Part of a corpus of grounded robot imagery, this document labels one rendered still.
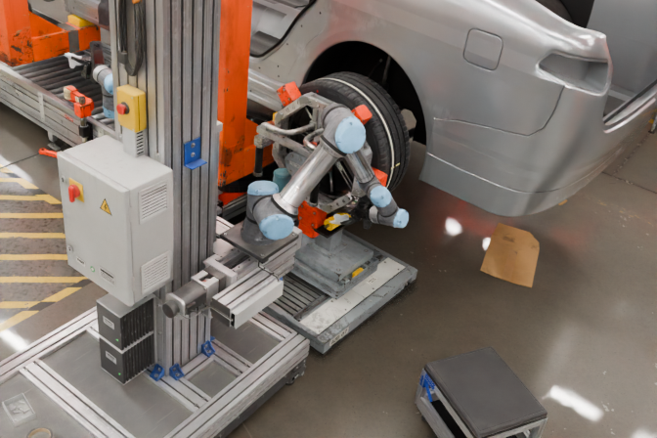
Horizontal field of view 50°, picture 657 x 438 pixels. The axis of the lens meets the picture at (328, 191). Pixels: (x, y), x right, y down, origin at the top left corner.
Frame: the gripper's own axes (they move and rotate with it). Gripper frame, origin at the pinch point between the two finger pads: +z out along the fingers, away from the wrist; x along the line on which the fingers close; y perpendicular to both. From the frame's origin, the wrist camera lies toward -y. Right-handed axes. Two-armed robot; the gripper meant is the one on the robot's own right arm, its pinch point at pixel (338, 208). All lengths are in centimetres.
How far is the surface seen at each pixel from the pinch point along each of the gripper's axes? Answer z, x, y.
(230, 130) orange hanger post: 74, -21, 17
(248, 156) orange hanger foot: 80, -24, -6
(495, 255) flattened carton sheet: 2, -73, -142
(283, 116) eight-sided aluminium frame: 47, -34, 16
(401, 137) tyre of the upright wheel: -2.2, -49.2, -8.5
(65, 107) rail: 229, -22, 20
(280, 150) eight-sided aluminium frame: 54, -26, 0
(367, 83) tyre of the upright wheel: 15, -62, 12
